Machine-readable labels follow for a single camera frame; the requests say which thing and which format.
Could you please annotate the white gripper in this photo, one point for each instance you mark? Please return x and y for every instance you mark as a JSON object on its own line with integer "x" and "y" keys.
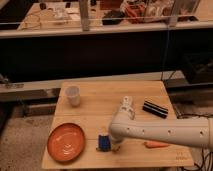
{"x": 104, "y": 144}

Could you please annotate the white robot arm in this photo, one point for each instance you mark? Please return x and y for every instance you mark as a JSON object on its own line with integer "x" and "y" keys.
{"x": 192, "y": 132}

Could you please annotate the orange ceramic bowl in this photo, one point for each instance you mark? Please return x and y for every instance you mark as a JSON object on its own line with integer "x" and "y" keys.
{"x": 66, "y": 142}

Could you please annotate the wooden table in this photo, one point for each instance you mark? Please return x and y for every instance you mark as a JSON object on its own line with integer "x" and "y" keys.
{"x": 99, "y": 102}

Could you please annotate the orange carrot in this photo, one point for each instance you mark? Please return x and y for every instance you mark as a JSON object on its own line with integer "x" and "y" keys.
{"x": 154, "y": 144}

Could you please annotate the black striped block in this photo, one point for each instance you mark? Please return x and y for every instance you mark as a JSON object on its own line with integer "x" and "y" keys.
{"x": 155, "y": 109}

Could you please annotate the white plastic cup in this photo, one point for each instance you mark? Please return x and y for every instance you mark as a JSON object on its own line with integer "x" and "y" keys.
{"x": 73, "y": 95}

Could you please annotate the black box at right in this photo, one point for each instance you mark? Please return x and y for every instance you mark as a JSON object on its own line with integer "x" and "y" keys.
{"x": 198, "y": 67}

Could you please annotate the black bag on bench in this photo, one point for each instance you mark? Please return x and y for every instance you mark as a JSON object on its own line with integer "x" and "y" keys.
{"x": 112, "y": 17}

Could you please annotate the grey metal post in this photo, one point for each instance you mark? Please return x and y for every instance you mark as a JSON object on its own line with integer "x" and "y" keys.
{"x": 84, "y": 14}

